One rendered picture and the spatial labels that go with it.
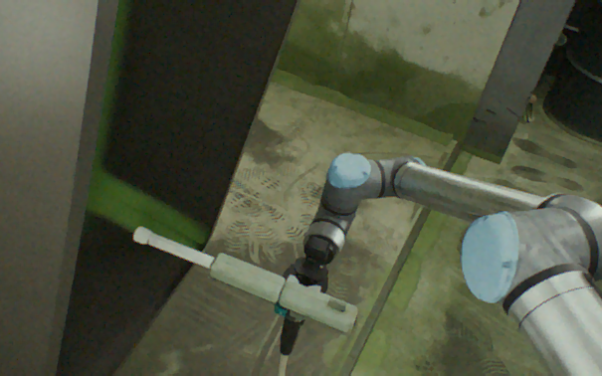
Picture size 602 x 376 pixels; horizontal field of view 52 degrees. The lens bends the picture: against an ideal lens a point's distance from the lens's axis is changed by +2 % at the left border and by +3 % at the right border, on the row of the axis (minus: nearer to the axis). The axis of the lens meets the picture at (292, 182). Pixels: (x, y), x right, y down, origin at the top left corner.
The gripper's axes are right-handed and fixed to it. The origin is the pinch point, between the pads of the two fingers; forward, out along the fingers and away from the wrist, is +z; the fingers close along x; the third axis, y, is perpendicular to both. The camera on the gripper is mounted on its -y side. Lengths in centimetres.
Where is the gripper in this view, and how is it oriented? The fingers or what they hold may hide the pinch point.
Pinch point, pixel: (293, 309)
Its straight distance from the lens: 124.6
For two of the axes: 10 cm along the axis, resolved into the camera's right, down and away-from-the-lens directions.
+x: -9.3, -3.5, 1.4
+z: -3.3, 6.0, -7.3
